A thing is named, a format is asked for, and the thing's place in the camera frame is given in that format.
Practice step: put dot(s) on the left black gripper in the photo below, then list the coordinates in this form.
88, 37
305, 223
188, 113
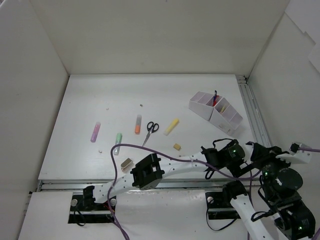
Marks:
226, 155

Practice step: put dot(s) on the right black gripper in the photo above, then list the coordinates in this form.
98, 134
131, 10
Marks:
262, 156

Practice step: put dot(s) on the yellow pastel highlighter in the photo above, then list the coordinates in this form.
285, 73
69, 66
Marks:
222, 109

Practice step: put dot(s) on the red gel pen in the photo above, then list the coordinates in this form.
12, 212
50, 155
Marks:
217, 100

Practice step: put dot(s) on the black handled scissors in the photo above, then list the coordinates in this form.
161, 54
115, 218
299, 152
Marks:
152, 127

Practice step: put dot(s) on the orange highlighter marker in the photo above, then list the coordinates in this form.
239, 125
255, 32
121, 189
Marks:
138, 122

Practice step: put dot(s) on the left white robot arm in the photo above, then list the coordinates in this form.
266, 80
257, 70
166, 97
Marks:
149, 172

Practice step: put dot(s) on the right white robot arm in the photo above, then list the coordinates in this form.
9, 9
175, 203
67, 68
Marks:
279, 185

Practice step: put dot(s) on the purple divided organizer box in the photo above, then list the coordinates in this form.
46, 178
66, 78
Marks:
202, 105

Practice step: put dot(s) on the tan eraser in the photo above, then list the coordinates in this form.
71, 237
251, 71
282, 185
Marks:
177, 146

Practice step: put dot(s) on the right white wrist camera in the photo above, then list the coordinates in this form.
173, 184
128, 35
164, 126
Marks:
299, 153

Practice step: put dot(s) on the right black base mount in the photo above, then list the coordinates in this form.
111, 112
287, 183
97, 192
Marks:
218, 206

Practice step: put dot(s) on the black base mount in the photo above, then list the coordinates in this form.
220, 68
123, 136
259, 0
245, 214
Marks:
218, 206
83, 210

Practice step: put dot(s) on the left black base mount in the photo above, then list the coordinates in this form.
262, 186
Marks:
83, 210

